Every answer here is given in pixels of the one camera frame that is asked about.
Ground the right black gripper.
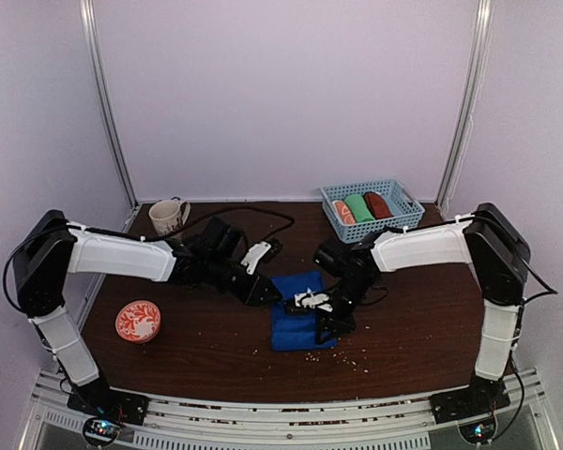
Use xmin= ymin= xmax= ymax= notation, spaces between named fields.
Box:
xmin=315 ymin=276 xmax=374 ymax=344

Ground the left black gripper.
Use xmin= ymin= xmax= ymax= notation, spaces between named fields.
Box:
xmin=205 ymin=255 xmax=283 ymax=308

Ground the blue towel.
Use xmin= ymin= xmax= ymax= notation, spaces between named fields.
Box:
xmin=271 ymin=270 xmax=338 ymax=352

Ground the light blue plastic basket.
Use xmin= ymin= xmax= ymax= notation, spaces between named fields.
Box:
xmin=320 ymin=179 xmax=425 ymax=243

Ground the brown towel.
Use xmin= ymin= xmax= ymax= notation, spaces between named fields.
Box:
xmin=363 ymin=191 xmax=393 ymax=220

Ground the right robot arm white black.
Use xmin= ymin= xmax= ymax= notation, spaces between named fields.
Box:
xmin=285 ymin=202 xmax=531 ymax=414

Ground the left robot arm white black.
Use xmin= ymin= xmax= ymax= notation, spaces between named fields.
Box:
xmin=6 ymin=209 xmax=282 ymax=416

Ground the orange white rolled towel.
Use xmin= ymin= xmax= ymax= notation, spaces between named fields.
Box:
xmin=333 ymin=200 xmax=357 ymax=226

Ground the white patterned mug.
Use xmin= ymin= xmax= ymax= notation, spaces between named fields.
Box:
xmin=148 ymin=198 xmax=191 ymax=236

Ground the green rolled towel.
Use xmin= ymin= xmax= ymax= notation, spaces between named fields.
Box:
xmin=343 ymin=194 xmax=375 ymax=223

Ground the orange patterned bowl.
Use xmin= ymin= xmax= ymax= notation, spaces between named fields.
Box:
xmin=114 ymin=300 xmax=161 ymax=344

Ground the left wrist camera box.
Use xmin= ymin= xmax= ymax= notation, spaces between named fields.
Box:
xmin=201 ymin=217 xmax=244 ymax=259

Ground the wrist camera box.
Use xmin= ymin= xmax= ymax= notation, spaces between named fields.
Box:
xmin=201 ymin=217 xmax=244 ymax=259
xmin=312 ymin=238 xmax=376 ymax=278

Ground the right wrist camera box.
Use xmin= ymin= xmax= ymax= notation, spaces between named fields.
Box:
xmin=312 ymin=238 xmax=376 ymax=278

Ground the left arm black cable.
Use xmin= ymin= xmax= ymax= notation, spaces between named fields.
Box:
xmin=182 ymin=204 xmax=297 ymax=243

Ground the front aluminium rail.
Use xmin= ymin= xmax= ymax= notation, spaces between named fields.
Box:
xmin=18 ymin=369 xmax=559 ymax=450

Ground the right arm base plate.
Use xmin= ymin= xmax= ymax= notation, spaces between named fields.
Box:
xmin=429 ymin=386 xmax=510 ymax=424

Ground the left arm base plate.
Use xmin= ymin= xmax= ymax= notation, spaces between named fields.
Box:
xmin=67 ymin=380 xmax=149 ymax=426

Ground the left aluminium frame post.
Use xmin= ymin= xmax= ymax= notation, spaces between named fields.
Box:
xmin=79 ymin=0 xmax=138 ymax=208

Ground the aluminium frame post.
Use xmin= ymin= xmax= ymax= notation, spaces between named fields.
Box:
xmin=79 ymin=0 xmax=138 ymax=208
xmin=435 ymin=0 xmax=494 ymax=216

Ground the right aluminium frame post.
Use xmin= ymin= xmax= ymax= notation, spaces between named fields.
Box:
xmin=435 ymin=0 xmax=494 ymax=216

